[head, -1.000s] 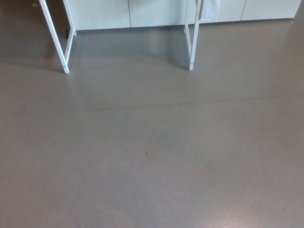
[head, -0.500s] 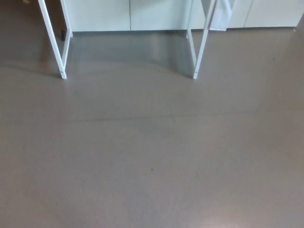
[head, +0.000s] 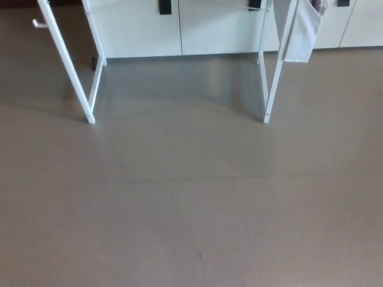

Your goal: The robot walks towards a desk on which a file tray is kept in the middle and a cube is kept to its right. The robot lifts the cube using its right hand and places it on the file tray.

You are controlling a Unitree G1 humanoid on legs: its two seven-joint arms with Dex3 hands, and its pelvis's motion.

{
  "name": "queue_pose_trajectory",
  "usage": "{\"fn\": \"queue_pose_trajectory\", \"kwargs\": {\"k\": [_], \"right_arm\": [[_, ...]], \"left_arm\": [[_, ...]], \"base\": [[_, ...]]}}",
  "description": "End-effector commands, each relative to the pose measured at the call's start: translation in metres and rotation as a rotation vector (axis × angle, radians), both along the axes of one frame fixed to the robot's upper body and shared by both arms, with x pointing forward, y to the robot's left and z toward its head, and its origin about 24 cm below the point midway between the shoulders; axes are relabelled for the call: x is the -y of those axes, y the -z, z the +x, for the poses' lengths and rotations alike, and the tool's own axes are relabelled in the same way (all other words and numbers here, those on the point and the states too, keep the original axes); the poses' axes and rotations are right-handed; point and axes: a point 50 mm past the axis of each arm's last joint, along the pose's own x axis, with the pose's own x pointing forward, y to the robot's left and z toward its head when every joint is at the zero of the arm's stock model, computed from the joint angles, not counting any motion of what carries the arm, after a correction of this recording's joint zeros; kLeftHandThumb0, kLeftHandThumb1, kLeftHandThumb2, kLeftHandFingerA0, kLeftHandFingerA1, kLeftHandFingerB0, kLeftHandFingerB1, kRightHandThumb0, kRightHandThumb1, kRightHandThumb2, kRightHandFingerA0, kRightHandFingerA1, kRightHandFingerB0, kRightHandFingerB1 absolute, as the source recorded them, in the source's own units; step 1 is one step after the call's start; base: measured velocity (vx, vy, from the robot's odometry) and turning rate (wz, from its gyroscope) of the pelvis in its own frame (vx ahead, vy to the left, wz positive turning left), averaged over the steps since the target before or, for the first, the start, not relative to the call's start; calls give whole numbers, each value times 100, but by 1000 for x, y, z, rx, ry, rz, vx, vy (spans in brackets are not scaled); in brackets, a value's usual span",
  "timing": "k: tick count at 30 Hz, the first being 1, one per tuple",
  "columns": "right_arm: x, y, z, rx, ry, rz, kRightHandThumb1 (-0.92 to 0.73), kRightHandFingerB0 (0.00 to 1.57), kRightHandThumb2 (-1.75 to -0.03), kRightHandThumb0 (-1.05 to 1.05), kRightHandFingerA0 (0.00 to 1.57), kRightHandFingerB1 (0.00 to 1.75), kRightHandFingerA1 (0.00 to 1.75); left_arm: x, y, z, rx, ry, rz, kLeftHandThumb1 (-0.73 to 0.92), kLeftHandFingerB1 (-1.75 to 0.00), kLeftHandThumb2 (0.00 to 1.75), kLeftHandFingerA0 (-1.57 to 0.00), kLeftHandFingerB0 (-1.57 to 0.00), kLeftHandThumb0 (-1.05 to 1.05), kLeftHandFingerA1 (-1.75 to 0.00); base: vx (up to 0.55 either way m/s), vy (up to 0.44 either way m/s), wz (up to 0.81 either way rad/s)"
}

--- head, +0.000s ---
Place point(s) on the white fabric hanging pouch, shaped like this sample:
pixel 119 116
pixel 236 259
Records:
pixel 301 36

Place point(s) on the white side hook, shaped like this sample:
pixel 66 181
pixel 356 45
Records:
pixel 38 24

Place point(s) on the white metal desk frame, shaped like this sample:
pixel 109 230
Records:
pixel 78 83

